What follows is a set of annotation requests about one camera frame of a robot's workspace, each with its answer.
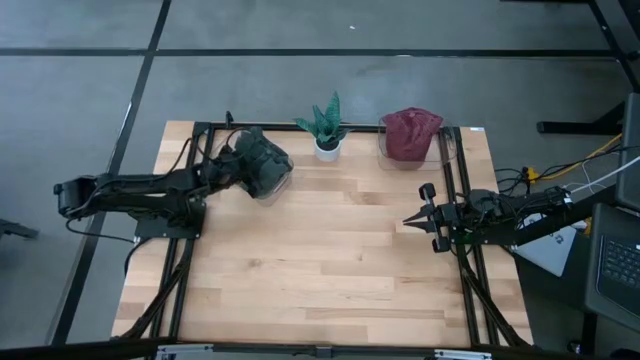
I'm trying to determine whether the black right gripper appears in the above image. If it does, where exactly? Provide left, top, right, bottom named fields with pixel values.
left=403, top=182, right=469, bottom=254

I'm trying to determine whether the dark green baseball cap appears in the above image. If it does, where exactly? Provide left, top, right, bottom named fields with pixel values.
left=249, top=144, right=295, bottom=200
left=233, top=127, right=279, bottom=189

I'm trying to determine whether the clear plastic bin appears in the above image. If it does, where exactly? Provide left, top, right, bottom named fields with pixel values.
left=377, top=115, right=457, bottom=172
left=207, top=125, right=296, bottom=208

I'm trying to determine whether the maroon baseball cap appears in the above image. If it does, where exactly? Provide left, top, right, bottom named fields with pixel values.
left=382, top=107, right=445, bottom=164

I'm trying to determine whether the snake plant in white pot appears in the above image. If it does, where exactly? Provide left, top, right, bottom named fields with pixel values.
left=293, top=90, right=351, bottom=164

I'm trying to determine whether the white laptop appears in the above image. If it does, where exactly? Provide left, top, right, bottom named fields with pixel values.
left=513, top=215, right=581, bottom=279

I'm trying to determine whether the black desk crossbar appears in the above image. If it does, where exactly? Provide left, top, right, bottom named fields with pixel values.
left=514, top=184, right=617, bottom=247

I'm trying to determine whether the black floor stand foot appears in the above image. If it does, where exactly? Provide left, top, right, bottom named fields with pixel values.
left=536, top=99, right=627, bottom=136

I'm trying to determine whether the black desk leg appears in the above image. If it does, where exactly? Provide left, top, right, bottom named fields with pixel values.
left=579, top=310, right=600, bottom=357

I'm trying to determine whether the black keyboard laptop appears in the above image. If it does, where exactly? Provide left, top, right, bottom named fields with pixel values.
left=583, top=202, right=640, bottom=334

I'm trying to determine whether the grey stand foot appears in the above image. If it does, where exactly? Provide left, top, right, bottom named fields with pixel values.
left=0, top=218, right=40, bottom=240

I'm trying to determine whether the dark monitor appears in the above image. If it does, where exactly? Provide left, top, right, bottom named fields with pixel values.
left=614, top=92, right=640, bottom=214

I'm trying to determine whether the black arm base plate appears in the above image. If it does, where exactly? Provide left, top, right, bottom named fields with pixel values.
left=134, top=207, right=207, bottom=240
left=447, top=219, right=519, bottom=247

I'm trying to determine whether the black aluminium table frame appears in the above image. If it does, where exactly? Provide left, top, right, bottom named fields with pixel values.
left=119, top=119, right=534, bottom=349

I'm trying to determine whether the silver metal bracket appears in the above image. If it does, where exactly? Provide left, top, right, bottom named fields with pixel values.
left=155, top=343, right=215, bottom=360
left=433, top=348, right=494, bottom=360

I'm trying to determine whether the white cable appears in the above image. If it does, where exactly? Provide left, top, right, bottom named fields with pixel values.
left=569, top=154, right=640, bottom=197

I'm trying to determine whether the yellow cable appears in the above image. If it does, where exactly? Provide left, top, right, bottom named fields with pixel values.
left=524, top=132, right=624, bottom=184

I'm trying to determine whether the black frame crossbeam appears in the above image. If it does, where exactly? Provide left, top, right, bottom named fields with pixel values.
left=0, top=337, right=640, bottom=360

